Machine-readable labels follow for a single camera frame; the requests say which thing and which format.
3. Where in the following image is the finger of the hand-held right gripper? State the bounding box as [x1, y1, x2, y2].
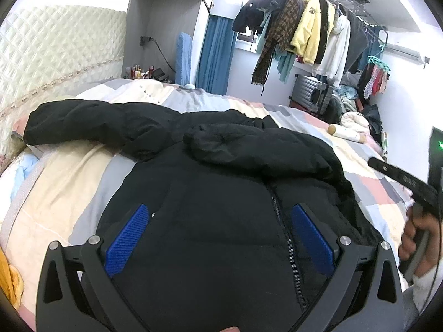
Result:
[367, 156, 441, 216]

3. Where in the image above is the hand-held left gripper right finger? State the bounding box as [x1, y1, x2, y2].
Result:
[292, 203, 405, 332]

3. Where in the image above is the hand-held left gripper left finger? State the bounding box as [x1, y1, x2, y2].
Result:
[35, 203, 153, 332]

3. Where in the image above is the black puffer jacket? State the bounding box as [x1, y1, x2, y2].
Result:
[24, 98, 385, 332]

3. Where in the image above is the person's right forearm white sleeve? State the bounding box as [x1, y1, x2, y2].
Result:
[402, 261, 443, 326]

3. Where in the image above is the pile of clothes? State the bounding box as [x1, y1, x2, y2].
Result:
[331, 72, 385, 136]

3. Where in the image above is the person's right hand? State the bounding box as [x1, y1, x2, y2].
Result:
[397, 205, 443, 279]

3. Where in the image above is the white cylinder bolster pillow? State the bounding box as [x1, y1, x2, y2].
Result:
[327, 123, 368, 145]

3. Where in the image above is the patchwork checked quilt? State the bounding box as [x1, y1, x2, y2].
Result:
[0, 77, 418, 332]

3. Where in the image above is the cream plush cushion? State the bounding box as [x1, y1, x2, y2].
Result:
[340, 111, 370, 133]

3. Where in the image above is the small hanging laundry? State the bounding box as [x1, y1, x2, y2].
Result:
[356, 63, 390, 102]

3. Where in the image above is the white air conditioner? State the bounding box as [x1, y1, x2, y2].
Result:
[382, 41, 430, 66]

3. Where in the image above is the teal clip hanger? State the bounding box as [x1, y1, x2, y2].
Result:
[366, 42, 392, 74]

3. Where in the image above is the light blue cloth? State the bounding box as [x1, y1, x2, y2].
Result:
[10, 153, 46, 202]

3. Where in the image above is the yellow cloth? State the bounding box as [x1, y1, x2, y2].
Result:
[0, 248, 25, 312]

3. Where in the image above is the silver ribbed suitcase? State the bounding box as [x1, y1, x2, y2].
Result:
[290, 74, 335, 113]

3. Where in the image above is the dark grey hanging coat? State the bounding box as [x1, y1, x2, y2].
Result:
[340, 4, 370, 74]

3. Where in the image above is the white hanging hoodie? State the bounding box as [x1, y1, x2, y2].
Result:
[311, 13, 352, 82]

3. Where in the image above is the pink pillow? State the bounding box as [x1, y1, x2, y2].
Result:
[10, 115, 36, 146]

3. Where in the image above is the teal hanging garment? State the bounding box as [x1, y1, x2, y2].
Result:
[256, 10, 295, 84]

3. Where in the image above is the cluster of cosmetic bottles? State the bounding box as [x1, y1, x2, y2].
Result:
[124, 63, 171, 84]

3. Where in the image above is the yellow fleece jacket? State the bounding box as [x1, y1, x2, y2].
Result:
[289, 0, 337, 66]

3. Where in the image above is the blue covered board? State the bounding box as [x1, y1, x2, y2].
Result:
[174, 32, 193, 87]

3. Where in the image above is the brown plaid hanging coat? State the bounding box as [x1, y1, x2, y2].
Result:
[251, 0, 300, 96]

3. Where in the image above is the cream quilted headboard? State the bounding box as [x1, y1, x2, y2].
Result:
[0, 4, 127, 168]

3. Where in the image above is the blue curtain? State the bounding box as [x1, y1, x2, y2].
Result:
[197, 15, 238, 96]

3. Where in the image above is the black hanging jacket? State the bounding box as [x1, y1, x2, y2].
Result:
[231, 0, 275, 36]

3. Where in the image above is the black wall plug with cable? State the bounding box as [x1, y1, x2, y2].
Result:
[139, 35, 174, 74]

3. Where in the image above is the grey wall cabinet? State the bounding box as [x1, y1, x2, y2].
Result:
[122, 0, 223, 88]

